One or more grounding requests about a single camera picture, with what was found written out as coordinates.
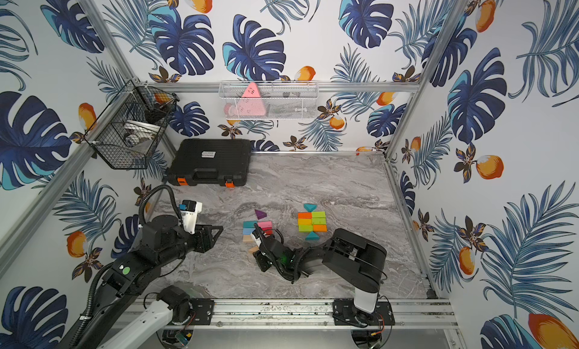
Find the pink block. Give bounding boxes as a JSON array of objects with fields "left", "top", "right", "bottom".
[{"left": 257, "top": 221, "right": 273, "bottom": 230}]

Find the lime green block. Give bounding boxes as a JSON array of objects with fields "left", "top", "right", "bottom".
[
  {"left": 312, "top": 218, "right": 327, "bottom": 225},
  {"left": 299, "top": 225, "right": 314, "bottom": 232}
]

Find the purple triangle block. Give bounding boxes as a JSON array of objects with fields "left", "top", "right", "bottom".
[{"left": 255, "top": 210, "right": 268, "bottom": 220}]

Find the small teal block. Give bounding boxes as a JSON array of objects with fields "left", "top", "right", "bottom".
[{"left": 305, "top": 232, "right": 320, "bottom": 241}]

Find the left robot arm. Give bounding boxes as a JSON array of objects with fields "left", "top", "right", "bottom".
[{"left": 57, "top": 185, "right": 223, "bottom": 348}]

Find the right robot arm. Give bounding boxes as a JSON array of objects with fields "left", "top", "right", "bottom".
[{"left": 250, "top": 225, "right": 395, "bottom": 329}]

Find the black tool case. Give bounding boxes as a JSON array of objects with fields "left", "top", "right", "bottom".
[{"left": 165, "top": 139, "right": 252, "bottom": 188}]

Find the pink triangle sign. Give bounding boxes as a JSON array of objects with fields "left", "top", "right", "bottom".
[{"left": 235, "top": 82, "right": 267, "bottom": 117}]

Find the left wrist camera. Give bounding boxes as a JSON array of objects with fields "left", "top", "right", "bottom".
[{"left": 179, "top": 200, "right": 203, "bottom": 234}]

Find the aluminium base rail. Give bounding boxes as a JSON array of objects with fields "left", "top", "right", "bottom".
[{"left": 112, "top": 297, "right": 458, "bottom": 330}]

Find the black wire basket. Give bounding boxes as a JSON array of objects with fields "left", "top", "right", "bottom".
[{"left": 83, "top": 81, "right": 179, "bottom": 170}]

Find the white wire shelf basket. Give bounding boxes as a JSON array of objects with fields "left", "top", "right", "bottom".
[{"left": 218, "top": 81, "right": 319, "bottom": 120}]

